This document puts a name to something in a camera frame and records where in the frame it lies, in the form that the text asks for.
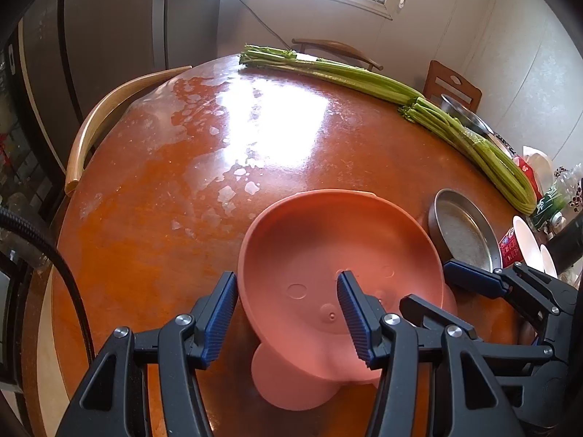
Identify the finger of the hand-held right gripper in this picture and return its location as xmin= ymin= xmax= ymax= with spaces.
xmin=400 ymin=294 xmax=555 ymax=366
xmin=443 ymin=259 xmax=576 ymax=316

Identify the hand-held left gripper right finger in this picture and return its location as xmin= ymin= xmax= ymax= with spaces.
xmin=336 ymin=270 xmax=520 ymax=437

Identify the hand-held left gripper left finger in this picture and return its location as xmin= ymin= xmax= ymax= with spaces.
xmin=55 ymin=271 xmax=240 ymax=437

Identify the round steel plate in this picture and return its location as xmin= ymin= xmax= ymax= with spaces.
xmin=428 ymin=189 xmax=502 ymax=270

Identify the red paper bowl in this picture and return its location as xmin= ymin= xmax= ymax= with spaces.
xmin=498 ymin=215 xmax=546 ymax=275

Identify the pink animal-shaped plate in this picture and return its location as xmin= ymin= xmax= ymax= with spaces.
xmin=238 ymin=189 xmax=458 ymax=413

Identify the black thermos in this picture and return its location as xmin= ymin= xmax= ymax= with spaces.
xmin=547 ymin=216 xmax=583 ymax=275

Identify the clear bottle green label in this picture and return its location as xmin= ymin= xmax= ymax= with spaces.
xmin=531 ymin=164 xmax=583 ymax=229

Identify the red tissue pack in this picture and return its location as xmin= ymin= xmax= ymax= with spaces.
xmin=512 ymin=145 xmax=554 ymax=194

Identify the wrapped celery bunch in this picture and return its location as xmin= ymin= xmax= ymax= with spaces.
xmin=398 ymin=98 xmax=538 ymax=216

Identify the deep steel bowl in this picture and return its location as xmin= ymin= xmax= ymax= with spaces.
xmin=439 ymin=94 xmax=495 ymax=136

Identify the wooden slat-back chair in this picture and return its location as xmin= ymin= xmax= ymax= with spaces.
xmin=423 ymin=60 xmax=482 ymax=112

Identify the light wooden curved chair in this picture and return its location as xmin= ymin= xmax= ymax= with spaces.
xmin=65 ymin=66 xmax=193 ymax=196

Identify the long celery bunch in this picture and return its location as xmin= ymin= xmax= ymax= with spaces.
xmin=240 ymin=46 xmax=424 ymax=105

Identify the dark glass cabinet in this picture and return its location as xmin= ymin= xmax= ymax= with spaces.
xmin=0 ymin=23 xmax=64 ymax=392

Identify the dark wooden curved chair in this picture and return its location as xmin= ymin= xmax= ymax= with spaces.
xmin=291 ymin=39 xmax=383 ymax=72

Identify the grey refrigerator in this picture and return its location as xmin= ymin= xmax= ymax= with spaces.
xmin=20 ymin=0 xmax=224 ymax=183

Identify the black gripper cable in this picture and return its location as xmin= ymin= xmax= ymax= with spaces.
xmin=0 ymin=205 xmax=96 ymax=367

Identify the thin wall cable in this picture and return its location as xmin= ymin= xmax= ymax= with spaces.
xmin=222 ymin=0 xmax=298 ymax=52

